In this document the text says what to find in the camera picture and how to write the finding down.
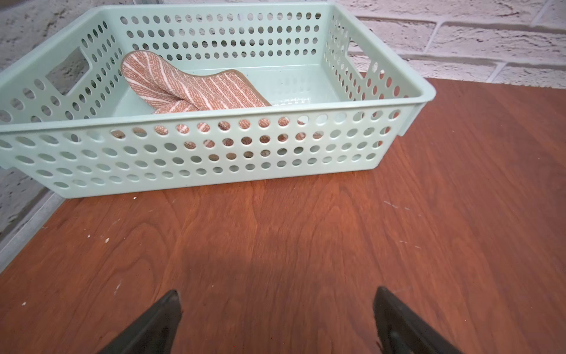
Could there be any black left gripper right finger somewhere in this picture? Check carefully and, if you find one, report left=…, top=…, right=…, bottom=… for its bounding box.
left=373, top=286, right=461, bottom=354

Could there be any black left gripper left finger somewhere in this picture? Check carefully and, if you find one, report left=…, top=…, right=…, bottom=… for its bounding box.
left=100, top=289, right=182, bottom=353

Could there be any pink white striped dishcloth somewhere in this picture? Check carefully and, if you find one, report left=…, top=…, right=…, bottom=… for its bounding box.
left=121, top=51, right=271, bottom=114

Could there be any mint green perforated plastic basket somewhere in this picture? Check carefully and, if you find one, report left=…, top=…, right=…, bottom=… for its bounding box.
left=1, top=2, right=436, bottom=199

